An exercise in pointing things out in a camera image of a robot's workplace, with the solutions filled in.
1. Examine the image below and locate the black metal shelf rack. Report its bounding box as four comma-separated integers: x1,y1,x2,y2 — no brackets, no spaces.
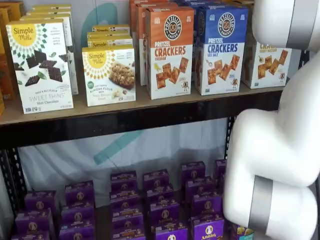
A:
0,48,311,220

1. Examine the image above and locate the wooden shelf board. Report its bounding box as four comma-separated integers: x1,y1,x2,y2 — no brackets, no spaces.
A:
0,79,287,126

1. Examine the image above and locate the blue white pretzel crackers box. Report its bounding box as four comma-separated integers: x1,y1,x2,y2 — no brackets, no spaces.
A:
174,0,227,11
195,3,250,97

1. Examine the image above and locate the purple Annie's box yellow picture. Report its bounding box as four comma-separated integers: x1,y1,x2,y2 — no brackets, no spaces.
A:
226,219,255,240

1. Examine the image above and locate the Simple Mills almond bars box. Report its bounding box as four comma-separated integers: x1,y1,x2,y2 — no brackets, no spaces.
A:
86,31,133,41
81,44,137,107
91,24,131,34
87,37,134,49

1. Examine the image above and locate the orange snack box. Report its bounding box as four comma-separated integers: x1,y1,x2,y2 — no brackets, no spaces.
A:
0,0,26,24
0,6,17,101

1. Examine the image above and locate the orange white pretzel crackers box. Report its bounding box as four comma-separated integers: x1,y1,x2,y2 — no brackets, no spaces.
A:
144,5,196,101
128,0,176,35
136,3,180,87

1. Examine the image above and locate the yellow white pretzel crackers box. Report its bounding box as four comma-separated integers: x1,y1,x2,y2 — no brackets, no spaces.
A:
240,39,293,90

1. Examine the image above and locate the yellow snack box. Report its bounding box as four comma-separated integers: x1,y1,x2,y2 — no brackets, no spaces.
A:
0,87,6,116

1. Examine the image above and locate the Simple Mills sweet thins box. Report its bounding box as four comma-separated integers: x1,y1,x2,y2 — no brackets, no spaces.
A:
5,18,75,115
25,9,74,17
31,3,73,12
19,13,80,96

